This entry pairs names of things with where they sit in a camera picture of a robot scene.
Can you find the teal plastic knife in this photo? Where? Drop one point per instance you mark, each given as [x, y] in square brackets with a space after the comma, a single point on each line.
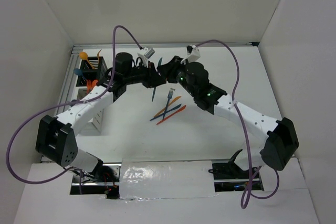
[154, 89]

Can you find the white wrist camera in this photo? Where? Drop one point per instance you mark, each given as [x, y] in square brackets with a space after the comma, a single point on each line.
[193, 54]
[146, 52]

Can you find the blue plastic knife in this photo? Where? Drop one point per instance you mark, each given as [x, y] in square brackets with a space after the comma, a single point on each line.
[163, 113]

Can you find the orange plastic fork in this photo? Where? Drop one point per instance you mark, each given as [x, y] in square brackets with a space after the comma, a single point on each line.
[88, 85]

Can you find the orange plastic spoon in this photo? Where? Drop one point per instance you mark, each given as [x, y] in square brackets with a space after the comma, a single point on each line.
[94, 83]

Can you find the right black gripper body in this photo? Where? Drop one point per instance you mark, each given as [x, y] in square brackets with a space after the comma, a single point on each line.
[178, 71]

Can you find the yellow plastic spoon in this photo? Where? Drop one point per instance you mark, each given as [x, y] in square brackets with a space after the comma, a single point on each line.
[83, 56]

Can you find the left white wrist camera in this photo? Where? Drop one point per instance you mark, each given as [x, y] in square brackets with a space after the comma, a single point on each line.
[146, 52]

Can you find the blue plastic spoon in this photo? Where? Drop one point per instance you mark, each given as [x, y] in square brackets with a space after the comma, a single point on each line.
[79, 73]

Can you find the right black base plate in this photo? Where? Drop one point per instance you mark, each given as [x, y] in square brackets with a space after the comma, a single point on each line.
[228, 176]

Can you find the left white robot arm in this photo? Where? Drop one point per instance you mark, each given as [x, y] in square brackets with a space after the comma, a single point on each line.
[56, 138]

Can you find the black slotted utensil container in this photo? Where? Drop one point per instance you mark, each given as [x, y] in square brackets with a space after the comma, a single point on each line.
[91, 73]

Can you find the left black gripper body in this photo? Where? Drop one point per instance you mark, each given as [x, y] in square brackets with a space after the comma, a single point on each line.
[146, 73]

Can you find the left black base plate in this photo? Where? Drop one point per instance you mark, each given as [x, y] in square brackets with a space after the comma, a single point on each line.
[105, 182]

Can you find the white slotted utensil container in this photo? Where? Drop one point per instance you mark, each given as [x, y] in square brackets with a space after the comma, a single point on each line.
[94, 125]

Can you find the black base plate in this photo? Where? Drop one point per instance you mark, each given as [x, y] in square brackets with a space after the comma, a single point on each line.
[105, 182]
[228, 176]

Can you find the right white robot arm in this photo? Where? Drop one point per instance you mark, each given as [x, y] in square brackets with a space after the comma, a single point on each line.
[278, 136]

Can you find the orange plastic knife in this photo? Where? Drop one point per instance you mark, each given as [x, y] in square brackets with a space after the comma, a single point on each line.
[174, 113]

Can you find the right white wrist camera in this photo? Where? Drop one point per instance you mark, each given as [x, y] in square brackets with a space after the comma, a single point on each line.
[193, 54]

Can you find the blue plastic fork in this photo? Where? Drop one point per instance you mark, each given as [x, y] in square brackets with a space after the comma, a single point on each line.
[169, 97]

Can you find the silver reflective tape sheet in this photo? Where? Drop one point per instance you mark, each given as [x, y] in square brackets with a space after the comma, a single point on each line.
[166, 180]

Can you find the aluminium rail at back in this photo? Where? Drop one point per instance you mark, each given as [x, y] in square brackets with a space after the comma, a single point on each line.
[80, 47]

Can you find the yellow plastic knife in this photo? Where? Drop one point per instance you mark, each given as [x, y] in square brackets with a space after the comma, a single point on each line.
[171, 102]

